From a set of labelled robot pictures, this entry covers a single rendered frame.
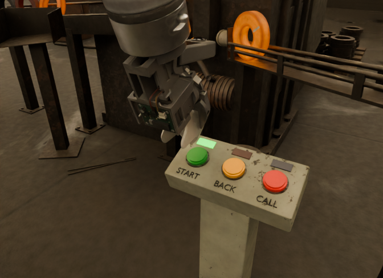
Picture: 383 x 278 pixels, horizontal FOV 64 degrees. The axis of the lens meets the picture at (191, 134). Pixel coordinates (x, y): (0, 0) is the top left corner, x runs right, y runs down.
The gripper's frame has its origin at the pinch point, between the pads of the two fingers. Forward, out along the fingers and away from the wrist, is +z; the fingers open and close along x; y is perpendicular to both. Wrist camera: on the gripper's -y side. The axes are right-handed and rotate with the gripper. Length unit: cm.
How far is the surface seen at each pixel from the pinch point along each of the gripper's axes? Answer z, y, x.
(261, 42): 14, -51, -6
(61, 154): 77, -19, -106
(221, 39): 21, -60, -24
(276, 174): 5.5, -1.0, 14.9
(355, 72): 4.5, -30.6, 22.1
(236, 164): 5.6, -0.5, 7.9
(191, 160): 5.6, 1.6, -0.1
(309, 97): 128, -158, -7
